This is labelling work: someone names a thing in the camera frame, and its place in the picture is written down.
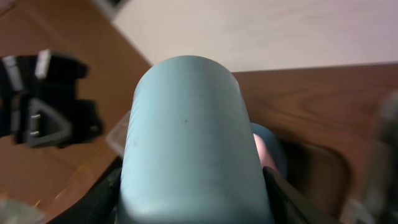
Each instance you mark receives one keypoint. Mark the pink cup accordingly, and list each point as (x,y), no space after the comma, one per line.
(264,156)

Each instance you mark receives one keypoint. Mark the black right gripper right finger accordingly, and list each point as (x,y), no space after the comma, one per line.
(288,205)

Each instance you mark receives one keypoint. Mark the grey dishwasher rack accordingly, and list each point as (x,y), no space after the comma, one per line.
(378,202)

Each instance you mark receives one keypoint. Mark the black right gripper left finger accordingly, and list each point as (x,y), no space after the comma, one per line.
(97,206)

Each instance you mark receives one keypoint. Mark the brown serving tray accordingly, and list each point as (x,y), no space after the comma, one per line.
(321,174)

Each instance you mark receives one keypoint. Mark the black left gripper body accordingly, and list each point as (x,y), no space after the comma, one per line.
(39,102)

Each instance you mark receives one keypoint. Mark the light blue cup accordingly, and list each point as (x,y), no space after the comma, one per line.
(190,155)

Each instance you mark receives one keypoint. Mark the dark blue plate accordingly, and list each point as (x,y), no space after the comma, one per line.
(274,147)

